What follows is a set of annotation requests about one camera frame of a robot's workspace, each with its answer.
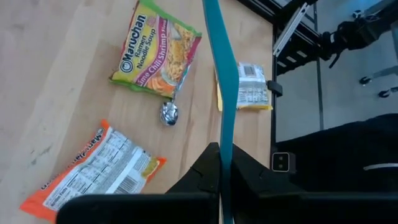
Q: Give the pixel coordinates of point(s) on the orange ramen packet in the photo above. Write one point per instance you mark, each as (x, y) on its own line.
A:
(93, 168)

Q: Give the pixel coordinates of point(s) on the teal plastic spoon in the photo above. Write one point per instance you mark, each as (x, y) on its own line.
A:
(227, 81)

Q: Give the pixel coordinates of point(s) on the black wheeled office chair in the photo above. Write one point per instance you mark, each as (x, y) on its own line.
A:
(351, 34)

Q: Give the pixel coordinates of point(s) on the black table edge clamp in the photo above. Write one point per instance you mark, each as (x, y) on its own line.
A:
(275, 88)

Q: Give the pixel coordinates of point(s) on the lime chili shrimp ramen packet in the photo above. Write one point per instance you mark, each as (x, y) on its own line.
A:
(155, 53)

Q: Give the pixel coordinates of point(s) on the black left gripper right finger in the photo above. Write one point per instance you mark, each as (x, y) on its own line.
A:
(248, 177)

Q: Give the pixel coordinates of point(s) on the yellow ramen packet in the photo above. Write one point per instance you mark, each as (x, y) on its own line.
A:
(252, 87)

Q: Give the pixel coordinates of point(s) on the black chair seat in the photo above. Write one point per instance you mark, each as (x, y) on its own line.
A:
(342, 149)

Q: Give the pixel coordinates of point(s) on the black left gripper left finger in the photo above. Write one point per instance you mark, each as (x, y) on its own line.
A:
(205, 174)

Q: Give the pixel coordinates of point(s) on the white metal bar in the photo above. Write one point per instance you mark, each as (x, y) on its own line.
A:
(290, 29)

